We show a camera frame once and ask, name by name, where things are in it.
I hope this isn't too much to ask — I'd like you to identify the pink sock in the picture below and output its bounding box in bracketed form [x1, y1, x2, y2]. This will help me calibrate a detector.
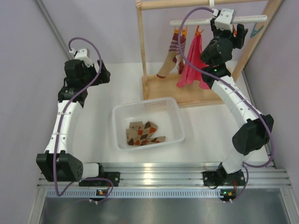
[196, 72, 210, 90]
[177, 34, 205, 89]

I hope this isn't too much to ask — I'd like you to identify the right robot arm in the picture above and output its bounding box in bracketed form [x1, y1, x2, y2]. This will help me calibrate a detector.
[200, 18, 274, 189]

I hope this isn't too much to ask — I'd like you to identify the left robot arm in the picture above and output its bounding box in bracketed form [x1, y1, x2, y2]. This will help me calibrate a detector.
[36, 59, 119, 187]

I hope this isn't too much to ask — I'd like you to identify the teal clip far right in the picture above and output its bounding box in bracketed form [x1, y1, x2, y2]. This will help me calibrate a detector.
[250, 23, 264, 38]

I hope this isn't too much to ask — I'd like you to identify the white clip hanger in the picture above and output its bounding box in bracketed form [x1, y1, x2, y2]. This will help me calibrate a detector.
[170, 0, 268, 27]

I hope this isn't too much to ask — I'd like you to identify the orange clip middle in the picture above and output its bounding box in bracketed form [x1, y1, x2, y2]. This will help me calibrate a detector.
[195, 26, 204, 36]

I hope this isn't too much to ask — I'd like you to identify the orange clip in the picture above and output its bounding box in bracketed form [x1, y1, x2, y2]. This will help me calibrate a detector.
[195, 26, 204, 36]
[174, 26, 188, 39]

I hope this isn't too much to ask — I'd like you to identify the orange clip far left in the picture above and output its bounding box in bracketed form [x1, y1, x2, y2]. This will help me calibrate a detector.
[174, 26, 188, 39]

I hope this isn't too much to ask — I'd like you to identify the beige maroon striped sock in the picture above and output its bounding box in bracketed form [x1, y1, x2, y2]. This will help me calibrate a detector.
[157, 30, 184, 78]

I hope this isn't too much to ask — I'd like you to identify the wooden drying rack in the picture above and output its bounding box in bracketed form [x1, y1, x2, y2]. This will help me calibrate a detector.
[136, 0, 283, 107]

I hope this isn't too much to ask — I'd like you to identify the argyle beige orange sock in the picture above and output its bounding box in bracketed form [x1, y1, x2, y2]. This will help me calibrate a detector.
[127, 121, 166, 146]

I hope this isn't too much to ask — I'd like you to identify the white plastic basket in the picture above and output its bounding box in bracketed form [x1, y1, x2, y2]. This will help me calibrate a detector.
[112, 97, 186, 152]

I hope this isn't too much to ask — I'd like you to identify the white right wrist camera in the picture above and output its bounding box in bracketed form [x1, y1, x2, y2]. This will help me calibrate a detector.
[213, 8, 235, 32]

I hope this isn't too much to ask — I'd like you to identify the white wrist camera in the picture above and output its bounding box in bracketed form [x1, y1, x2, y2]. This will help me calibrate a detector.
[213, 8, 235, 32]
[69, 48, 93, 67]

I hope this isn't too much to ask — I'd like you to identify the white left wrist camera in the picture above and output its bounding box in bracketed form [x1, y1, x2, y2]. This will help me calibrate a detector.
[69, 48, 93, 67]

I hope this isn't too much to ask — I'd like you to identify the aluminium frame post right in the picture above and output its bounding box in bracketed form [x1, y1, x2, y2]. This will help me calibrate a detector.
[242, 70, 272, 158]

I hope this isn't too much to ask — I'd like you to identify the aluminium frame post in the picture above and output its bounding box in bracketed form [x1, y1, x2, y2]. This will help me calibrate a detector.
[242, 70, 272, 158]
[33, 0, 73, 60]

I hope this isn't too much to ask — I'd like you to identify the aluminium frame post left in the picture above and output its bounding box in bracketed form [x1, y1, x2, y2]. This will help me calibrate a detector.
[33, 0, 73, 60]

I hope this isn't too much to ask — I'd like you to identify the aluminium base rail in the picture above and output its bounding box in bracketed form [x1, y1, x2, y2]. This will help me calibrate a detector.
[36, 162, 292, 203]

